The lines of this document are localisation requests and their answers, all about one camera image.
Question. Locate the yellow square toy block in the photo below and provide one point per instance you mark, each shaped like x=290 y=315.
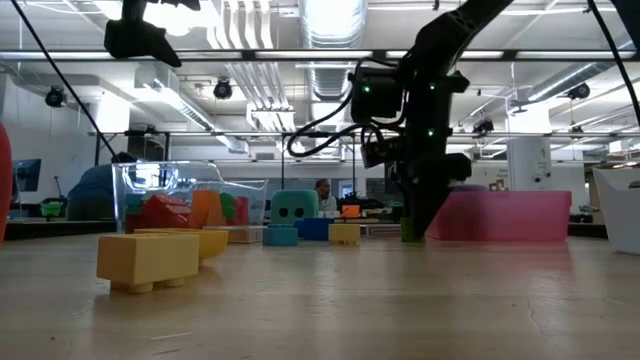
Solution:
x=145 y=260
x=344 y=234

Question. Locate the red two-stud toy brick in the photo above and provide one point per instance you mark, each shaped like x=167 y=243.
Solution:
x=165 y=212
x=241 y=210

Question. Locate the white column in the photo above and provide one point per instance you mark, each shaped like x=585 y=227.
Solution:
x=529 y=150

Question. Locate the person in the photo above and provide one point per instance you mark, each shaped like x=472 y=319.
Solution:
x=324 y=189
x=90 y=195

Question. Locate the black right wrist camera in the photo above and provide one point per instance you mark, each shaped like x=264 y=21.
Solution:
x=380 y=152

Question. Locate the red foam die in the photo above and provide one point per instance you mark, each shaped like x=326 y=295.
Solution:
x=4 y=185

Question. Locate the yellow bowl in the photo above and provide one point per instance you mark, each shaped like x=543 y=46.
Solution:
x=212 y=245

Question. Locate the purple foam die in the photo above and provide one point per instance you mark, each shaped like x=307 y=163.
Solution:
x=472 y=188

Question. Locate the lime green toy block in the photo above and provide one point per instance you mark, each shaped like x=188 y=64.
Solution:
x=406 y=232

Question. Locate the long green toy brick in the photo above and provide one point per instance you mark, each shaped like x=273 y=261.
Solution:
x=134 y=205

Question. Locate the blue lit monitor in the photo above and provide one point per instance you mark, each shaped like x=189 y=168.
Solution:
x=26 y=175

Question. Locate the green crate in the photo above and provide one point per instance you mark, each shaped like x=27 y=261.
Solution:
x=51 y=209

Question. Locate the orange toy block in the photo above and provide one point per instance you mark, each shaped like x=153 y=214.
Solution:
x=205 y=210

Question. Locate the teal foam die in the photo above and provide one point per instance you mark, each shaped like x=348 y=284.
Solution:
x=295 y=200

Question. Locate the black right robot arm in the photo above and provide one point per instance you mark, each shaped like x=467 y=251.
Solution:
x=450 y=30

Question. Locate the black station frame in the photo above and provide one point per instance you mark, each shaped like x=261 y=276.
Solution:
x=318 y=134

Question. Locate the white plastic bin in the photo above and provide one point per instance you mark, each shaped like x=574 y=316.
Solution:
x=620 y=215

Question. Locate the blue two-stud toy brick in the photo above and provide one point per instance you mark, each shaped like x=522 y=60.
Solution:
x=315 y=229

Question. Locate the pink plastic bin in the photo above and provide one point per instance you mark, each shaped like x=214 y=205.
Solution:
x=500 y=215

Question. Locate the green two-stud toy brick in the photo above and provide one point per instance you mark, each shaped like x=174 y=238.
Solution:
x=228 y=205

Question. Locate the clear plastic bin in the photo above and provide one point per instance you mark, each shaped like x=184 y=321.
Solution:
x=250 y=200

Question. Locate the black spotlight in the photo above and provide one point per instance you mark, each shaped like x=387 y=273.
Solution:
x=483 y=126
x=579 y=91
x=223 y=89
x=55 y=96

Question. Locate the blue four-stud toy block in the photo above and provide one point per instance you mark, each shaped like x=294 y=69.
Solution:
x=280 y=236

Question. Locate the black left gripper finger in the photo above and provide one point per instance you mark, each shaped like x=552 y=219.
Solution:
x=167 y=55

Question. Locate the silver ventilation duct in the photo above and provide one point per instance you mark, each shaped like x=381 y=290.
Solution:
x=332 y=30

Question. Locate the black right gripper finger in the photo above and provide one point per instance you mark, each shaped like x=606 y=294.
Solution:
x=422 y=210

